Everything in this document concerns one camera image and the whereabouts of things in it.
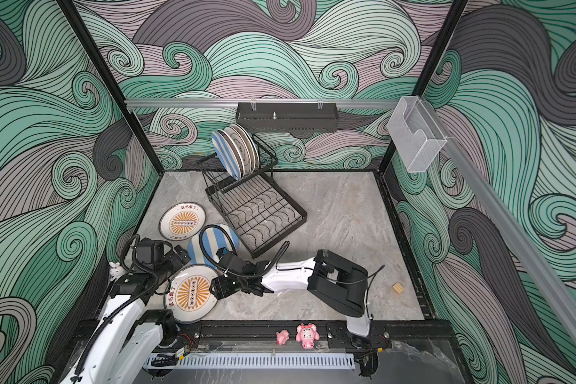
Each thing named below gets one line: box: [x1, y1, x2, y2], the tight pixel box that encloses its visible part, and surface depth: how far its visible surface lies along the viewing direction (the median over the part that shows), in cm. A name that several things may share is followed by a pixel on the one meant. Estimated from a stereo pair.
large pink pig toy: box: [295, 322, 320, 350], surface depth 73 cm
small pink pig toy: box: [276, 328, 290, 346], surface depth 73 cm
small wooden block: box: [392, 281, 405, 295], surface depth 83 cm
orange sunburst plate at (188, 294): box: [164, 264, 220, 324], surface depth 81 cm
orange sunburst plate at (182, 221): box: [158, 201, 207, 241], surface depth 103 cm
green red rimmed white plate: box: [216, 128, 246, 180], surface depth 81 cm
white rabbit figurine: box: [108, 261, 127, 282], surface depth 81 cm
